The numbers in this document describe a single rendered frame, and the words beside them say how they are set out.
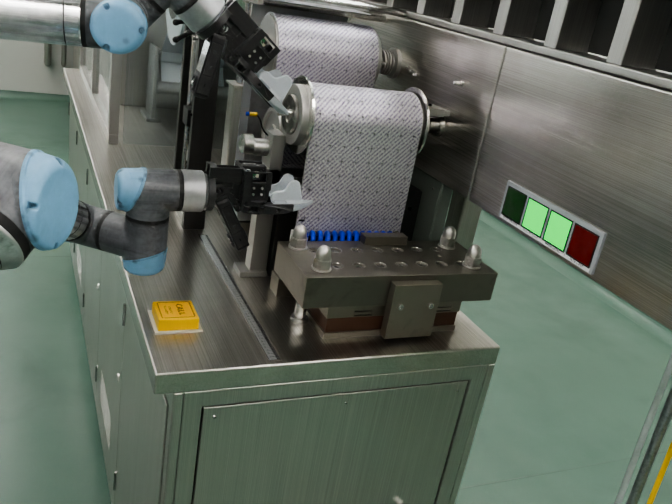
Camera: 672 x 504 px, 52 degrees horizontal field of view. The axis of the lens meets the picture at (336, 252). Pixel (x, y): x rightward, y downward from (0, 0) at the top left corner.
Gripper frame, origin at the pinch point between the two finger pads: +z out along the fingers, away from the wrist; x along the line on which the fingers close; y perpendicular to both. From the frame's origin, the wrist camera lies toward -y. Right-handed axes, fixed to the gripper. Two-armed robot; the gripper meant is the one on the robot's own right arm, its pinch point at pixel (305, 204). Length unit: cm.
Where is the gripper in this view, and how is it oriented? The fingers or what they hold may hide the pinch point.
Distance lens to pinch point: 135.5
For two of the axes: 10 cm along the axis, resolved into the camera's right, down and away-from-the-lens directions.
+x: -3.8, -4.1, 8.3
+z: 9.1, -0.1, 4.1
